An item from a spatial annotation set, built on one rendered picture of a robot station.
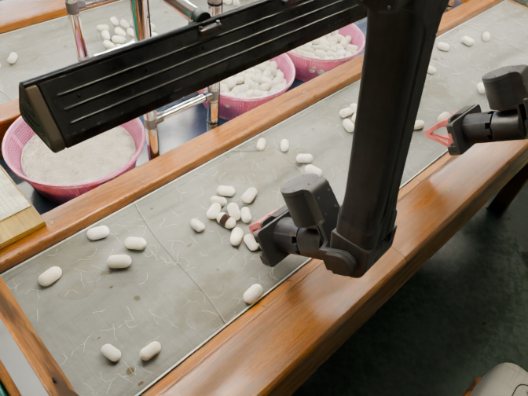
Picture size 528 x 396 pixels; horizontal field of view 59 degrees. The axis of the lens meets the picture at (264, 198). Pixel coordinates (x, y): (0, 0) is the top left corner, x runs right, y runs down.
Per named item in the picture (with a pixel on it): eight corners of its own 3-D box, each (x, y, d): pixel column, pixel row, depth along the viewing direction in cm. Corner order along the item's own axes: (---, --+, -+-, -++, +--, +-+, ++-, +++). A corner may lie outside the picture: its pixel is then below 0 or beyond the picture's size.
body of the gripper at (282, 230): (250, 232, 73) (280, 237, 67) (294, 201, 78) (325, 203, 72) (264, 266, 75) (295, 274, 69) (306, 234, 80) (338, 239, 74)
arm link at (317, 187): (355, 279, 60) (391, 242, 64) (324, 203, 56) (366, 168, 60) (292, 265, 69) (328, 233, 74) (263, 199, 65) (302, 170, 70)
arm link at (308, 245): (332, 271, 66) (357, 248, 69) (316, 229, 63) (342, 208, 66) (299, 263, 71) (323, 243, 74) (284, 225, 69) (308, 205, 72)
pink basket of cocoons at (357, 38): (375, 69, 137) (384, 40, 130) (314, 102, 123) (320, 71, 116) (309, 30, 148) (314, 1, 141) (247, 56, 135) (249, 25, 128)
